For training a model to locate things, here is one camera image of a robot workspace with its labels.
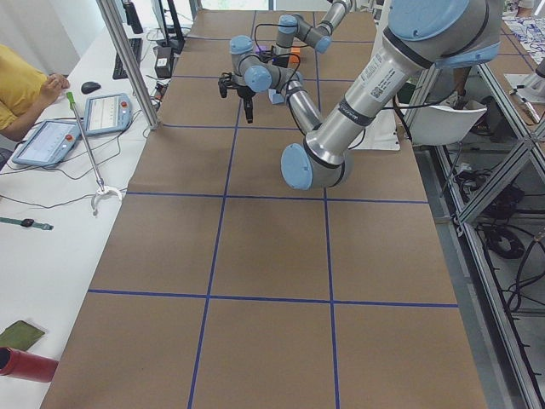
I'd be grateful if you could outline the aluminium frame post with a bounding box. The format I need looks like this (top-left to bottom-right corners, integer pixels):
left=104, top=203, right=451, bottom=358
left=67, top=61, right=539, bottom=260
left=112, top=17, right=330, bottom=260
left=96, top=0, right=159, bottom=130

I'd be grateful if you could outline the white plastic chair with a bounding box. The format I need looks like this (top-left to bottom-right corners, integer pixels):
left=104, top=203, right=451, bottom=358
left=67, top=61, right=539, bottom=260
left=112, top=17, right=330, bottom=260
left=410, top=101, right=487, bottom=146

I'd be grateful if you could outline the black computer mouse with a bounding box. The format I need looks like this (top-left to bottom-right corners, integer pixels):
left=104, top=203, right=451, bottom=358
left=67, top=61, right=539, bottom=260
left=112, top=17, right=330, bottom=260
left=80, top=81, right=101, bottom=95

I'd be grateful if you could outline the purple foam block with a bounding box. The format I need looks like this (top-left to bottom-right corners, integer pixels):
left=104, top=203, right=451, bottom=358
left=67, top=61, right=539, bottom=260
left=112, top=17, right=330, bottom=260
left=255, top=45, right=269, bottom=55

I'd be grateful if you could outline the brown paper table cover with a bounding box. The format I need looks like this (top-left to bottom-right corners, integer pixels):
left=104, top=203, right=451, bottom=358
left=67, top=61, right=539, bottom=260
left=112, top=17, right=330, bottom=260
left=43, top=11, right=486, bottom=408

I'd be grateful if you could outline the blue teach pendant near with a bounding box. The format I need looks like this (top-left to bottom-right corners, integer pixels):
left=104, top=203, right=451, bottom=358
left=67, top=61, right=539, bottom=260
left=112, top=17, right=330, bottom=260
left=11, top=120, right=81, bottom=166

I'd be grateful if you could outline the blue teach pendant far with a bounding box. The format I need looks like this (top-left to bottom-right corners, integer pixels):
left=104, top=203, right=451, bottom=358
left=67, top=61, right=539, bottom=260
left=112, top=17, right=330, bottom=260
left=83, top=93, right=132, bottom=135

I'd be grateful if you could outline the person in yellow shirt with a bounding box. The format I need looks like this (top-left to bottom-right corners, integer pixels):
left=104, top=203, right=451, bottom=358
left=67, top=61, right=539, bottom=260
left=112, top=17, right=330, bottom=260
left=1, top=44, right=71, bottom=142

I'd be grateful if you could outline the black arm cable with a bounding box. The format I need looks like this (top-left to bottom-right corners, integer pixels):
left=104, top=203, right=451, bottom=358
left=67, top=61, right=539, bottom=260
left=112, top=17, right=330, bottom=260
left=253, top=23, right=302, bottom=95

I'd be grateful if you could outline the blue teach pendant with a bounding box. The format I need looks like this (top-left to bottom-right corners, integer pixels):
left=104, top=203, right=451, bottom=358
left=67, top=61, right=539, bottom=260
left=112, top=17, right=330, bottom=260
left=83, top=93, right=132, bottom=135
left=11, top=120, right=81, bottom=166

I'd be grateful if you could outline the red cylinder bottle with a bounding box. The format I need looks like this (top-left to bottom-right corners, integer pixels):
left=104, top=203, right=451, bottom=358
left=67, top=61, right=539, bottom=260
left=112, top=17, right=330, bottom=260
left=1, top=347, right=59, bottom=383

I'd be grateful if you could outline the orange foam block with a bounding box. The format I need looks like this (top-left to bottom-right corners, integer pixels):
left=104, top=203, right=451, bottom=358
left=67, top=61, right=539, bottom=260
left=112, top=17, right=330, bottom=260
left=289, top=47, right=301, bottom=64

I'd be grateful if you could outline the black keyboard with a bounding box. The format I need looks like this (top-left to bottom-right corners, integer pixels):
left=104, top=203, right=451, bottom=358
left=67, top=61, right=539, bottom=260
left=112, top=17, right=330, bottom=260
left=112, top=37, right=144, bottom=81

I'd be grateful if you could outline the black power adapter box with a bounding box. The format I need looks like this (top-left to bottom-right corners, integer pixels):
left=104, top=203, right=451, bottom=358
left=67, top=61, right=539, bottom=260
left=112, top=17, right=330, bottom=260
left=154, top=46, right=174, bottom=79

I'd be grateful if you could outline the reacher grabber stick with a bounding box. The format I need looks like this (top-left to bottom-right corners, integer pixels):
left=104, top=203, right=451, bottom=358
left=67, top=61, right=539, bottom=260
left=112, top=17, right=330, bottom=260
left=66, top=91, right=123, bottom=216

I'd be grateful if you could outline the light blue foam block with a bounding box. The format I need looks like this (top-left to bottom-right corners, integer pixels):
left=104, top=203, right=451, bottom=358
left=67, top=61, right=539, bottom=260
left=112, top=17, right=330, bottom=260
left=268, top=89, right=285, bottom=105

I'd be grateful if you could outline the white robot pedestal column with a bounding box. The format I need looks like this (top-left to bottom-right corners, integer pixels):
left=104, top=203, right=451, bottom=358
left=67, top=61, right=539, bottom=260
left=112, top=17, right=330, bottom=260
left=349, top=1, right=400, bottom=151

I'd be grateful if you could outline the green strap wristwatch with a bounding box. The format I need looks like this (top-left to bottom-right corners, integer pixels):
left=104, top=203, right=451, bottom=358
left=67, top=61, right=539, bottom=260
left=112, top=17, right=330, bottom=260
left=0, top=216, right=54, bottom=231

